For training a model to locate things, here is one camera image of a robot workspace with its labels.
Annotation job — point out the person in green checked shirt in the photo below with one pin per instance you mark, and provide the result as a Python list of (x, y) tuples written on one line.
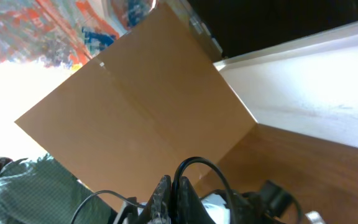
[(41, 191)]

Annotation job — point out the brown cardboard panel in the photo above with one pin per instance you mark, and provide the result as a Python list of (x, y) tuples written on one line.
[(138, 109)]

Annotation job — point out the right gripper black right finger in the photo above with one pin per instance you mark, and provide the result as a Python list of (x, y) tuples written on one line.
[(190, 208)]

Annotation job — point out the colourful painting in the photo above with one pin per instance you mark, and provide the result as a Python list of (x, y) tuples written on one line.
[(65, 32)]

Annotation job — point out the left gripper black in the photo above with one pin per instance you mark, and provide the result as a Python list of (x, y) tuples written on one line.
[(267, 205)]

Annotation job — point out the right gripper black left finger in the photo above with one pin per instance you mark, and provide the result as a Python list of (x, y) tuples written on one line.
[(156, 209)]

